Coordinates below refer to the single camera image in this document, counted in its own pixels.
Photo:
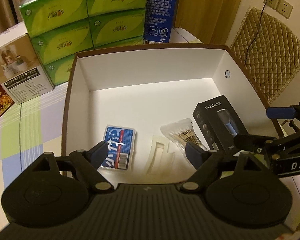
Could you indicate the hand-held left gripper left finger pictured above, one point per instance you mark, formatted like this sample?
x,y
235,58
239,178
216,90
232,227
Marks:
x,y
100,155

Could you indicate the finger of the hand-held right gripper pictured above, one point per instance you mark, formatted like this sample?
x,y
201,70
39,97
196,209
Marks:
x,y
252,142
280,112

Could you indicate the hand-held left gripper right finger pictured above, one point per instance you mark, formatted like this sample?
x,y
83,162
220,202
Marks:
x,y
193,152

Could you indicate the cotton swab packet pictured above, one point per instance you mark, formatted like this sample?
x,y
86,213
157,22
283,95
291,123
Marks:
x,y
182,135

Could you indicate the blue dental floss box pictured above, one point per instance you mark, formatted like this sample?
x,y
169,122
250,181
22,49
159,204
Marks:
x,y
122,142

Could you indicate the white hair claw clip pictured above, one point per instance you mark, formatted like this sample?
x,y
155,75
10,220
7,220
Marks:
x,y
156,155

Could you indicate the black shaver box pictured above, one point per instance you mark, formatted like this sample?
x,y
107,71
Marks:
x,y
215,120

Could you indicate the brown cardboard box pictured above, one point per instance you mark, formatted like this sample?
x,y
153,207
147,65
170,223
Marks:
x,y
150,105

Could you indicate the chair with quilted cover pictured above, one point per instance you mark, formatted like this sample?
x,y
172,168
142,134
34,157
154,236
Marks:
x,y
270,55

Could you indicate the white product box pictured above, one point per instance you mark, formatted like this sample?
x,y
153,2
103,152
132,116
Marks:
x,y
20,80

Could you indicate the red gift packet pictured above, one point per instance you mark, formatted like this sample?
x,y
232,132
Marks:
x,y
0,100

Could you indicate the stack of green tissue packs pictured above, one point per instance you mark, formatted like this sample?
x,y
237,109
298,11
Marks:
x,y
60,17

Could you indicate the blue carton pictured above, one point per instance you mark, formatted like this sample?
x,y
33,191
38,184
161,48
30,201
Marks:
x,y
160,10

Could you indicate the empty wall socket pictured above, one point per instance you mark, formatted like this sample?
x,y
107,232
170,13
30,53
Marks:
x,y
285,8

